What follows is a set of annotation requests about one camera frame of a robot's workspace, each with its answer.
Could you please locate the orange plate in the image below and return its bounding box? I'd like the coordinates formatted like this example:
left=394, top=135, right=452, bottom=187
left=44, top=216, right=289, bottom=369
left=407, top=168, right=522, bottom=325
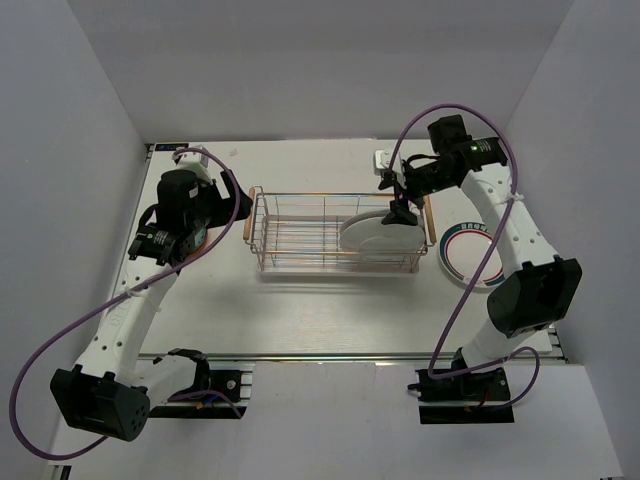
left=192, top=229, right=209, bottom=255

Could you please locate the white plate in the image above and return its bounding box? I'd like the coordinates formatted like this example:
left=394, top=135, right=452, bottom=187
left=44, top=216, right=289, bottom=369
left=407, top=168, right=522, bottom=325
left=438, top=221, right=505, bottom=290
left=339, top=217, right=426, bottom=253
left=339, top=209, right=390, bottom=232

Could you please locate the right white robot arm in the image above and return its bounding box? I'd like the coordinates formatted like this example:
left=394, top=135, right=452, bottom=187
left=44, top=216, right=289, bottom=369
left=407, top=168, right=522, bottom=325
left=379, top=104, right=582, bottom=399

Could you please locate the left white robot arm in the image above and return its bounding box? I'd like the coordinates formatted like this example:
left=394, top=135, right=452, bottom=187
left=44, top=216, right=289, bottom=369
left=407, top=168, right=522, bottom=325
left=50, top=166, right=252, bottom=441

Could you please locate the white plate front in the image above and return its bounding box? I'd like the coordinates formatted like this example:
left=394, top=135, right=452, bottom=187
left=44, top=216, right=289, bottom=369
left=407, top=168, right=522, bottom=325
left=339, top=217, right=426, bottom=253

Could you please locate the black corner label left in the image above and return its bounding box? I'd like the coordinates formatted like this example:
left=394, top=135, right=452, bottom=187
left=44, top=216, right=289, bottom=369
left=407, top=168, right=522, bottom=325
left=154, top=143, right=189, bottom=152

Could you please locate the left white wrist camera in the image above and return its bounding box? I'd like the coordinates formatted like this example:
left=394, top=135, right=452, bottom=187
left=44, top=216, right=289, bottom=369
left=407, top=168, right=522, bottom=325
left=172, top=151, right=213, bottom=185

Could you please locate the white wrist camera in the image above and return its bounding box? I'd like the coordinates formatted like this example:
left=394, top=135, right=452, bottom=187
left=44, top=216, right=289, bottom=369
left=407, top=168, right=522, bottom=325
left=372, top=149, right=404, bottom=180
left=172, top=151, right=213, bottom=185

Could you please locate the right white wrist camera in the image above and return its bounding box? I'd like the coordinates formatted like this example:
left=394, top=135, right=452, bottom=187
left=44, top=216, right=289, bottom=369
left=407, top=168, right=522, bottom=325
left=372, top=149, right=404, bottom=180

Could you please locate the metal wire dish rack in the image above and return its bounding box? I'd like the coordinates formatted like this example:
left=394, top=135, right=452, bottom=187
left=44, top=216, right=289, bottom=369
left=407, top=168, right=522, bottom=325
left=243, top=186, right=437, bottom=265

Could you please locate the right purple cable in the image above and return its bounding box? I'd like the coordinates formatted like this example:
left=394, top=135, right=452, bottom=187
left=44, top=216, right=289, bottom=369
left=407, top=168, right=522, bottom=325
left=392, top=103, right=544, bottom=410

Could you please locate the aluminium front rail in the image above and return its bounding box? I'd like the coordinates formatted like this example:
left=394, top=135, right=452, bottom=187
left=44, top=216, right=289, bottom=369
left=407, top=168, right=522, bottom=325
left=138, top=347, right=568, bottom=363

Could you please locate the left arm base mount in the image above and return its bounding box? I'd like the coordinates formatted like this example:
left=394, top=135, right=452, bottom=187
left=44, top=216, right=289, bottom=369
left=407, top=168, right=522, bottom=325
left=150, top=349, right=251, bottom=420

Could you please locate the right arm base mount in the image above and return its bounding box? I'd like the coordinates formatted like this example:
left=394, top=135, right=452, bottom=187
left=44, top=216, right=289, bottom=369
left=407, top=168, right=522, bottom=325
left=407, top=367, right=515, bottom=425

